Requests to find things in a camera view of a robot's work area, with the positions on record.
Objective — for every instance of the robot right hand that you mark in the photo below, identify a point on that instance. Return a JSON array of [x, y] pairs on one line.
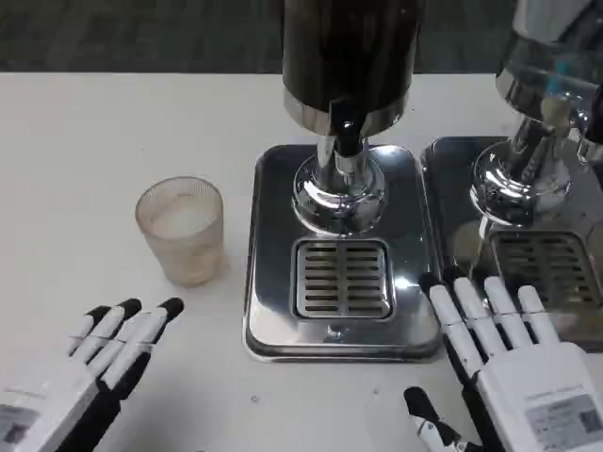
[[532, 376]]

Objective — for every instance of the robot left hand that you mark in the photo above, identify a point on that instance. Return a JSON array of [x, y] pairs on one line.
[[56, 405]]

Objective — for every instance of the clear ribbed glass cup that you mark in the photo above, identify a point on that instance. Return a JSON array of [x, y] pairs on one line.
[[181, 235]]

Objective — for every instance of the steel slotted drip grid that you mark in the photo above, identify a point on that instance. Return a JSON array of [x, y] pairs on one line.
[[542, 259], [343, 278]]

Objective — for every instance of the steel drip tray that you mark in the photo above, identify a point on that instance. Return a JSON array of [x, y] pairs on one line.
[[452, 198], [410, 263]]

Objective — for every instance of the chrome dispenser tap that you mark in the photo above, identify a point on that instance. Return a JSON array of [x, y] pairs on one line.
[[592, 148]]

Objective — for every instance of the black dispenser tap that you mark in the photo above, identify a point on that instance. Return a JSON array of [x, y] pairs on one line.
[[347, 141]]

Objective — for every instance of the clear-tank drink dispenser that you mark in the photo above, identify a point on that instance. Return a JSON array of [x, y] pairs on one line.
[[537, 70]]

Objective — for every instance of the dark-tank drink dispenser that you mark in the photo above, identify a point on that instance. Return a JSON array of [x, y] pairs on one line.
[[348, 47]]

